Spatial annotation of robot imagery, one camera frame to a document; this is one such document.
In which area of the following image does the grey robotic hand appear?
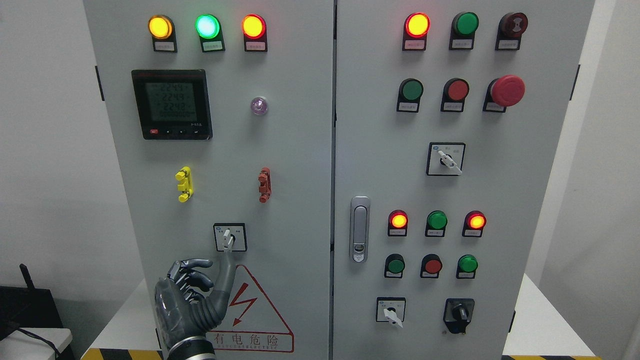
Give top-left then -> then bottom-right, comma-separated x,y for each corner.
154,250 -> 236,354

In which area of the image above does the door rotary switch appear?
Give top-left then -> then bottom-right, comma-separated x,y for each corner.
213,222 -> 248,252

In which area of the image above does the red electric hazard warning sticker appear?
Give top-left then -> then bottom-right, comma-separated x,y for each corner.
206,264 -> 295,354

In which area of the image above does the yellow terminal clip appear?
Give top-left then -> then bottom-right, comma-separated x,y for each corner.
174,166 -> 194,203

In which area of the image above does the black router with antenna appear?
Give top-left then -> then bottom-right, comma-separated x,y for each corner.
0,263 -> 64,340

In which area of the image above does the red terminal clip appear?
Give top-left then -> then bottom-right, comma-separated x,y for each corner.
257,167 -> 272,204

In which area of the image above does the white box lower left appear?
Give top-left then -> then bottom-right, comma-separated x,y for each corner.
0,328 -> 73,360

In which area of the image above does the left grey cabinet door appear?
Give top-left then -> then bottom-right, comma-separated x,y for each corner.
83,0 -> 334,360

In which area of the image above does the grey cabinet door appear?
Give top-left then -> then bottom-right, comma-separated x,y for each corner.
83,0 -> 334,360
333,0 -> 594,360

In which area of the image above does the black digital power meter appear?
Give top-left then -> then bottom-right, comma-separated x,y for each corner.
131,69 -> 213,141

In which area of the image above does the green button bottom left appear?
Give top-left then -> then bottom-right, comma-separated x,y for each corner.
384,253 -> 406,279

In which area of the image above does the green button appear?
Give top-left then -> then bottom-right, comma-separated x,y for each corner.
455,254 -> 479,280
384,253 -> 406,279
449,11 -> 479,51

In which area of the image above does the clear small light bulb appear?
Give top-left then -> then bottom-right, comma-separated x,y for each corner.
250,96 -> 269,116

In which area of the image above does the red lit lamp lower left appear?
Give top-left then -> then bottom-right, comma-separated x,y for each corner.
387,209 -> 409,237

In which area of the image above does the red lit lamp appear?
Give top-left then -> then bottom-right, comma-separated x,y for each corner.
402,12 -> 431,51
461,210 -> 487,238
387,209 -> 409,237

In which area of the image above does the red button bottom middle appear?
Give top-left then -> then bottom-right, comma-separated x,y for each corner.
420,254 -> 443,279

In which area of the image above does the green lamp lower middle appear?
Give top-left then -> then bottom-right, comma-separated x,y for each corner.
424,210 -> 448,238

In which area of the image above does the yellow indicator lamp top left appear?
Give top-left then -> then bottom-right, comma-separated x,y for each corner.
147,14 -> 178,53

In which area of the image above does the green lit indicator lamp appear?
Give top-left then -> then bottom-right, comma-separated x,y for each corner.
194,13 -> 226,53

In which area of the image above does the green button bottom right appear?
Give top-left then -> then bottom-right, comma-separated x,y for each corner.
455,254 -> 479,280

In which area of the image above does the red indicator lamp left door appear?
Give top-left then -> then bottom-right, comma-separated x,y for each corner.
241,13 -> 268,52

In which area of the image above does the red lit lamp lower right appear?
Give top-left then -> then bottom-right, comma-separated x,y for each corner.
461,210 -> 487,238

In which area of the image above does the green push button second row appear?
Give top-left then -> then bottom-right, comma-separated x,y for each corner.
396,78 -> 425,113

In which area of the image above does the right grey cabinet door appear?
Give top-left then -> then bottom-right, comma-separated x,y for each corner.
333,0 -> 594,360

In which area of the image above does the red push button second row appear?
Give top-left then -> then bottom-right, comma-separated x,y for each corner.
440,77 -> 470,113

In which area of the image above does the red lit lamp right top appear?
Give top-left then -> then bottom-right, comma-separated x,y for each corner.
402,12 -> 431,51

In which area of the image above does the red emergency stop button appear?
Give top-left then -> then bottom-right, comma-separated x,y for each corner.
482,74 -> 526,113

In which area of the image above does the green button top right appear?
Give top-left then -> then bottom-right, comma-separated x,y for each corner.
449,11 -> 479,51

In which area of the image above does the dark red buzzer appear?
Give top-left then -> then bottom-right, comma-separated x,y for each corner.
494,12 -> 528,51

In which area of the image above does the black cable lower left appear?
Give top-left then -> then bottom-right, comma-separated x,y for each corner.
5,322 -> 63,360

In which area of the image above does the silver door latch handle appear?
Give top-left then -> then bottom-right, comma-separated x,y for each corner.
349,196 -> 371,264

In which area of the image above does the lower white rotary switch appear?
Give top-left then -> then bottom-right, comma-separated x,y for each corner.
375,297 -> 407,329

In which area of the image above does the black key selector switch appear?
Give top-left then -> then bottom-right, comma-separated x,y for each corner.
443,298 -> 475,334

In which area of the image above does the upper right rotary switch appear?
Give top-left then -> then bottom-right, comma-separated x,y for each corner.
426,142 -> 466,176

